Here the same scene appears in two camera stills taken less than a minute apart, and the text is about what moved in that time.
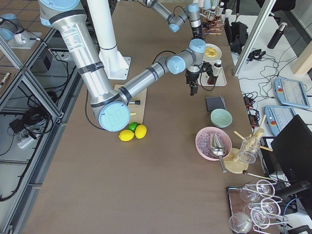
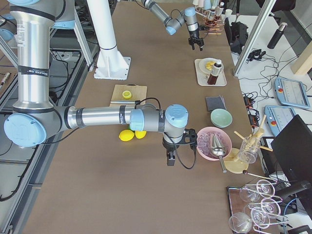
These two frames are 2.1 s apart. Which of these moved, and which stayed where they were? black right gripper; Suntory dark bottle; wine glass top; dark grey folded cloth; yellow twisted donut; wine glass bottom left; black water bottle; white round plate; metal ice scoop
Moved: black right gripper; white round plate; yellow twisted donut
Stayed: wine glass bottom left; metal ice scoop; wine glass top; dark grey folded cloth; Suntory dark bottle; black water bottle
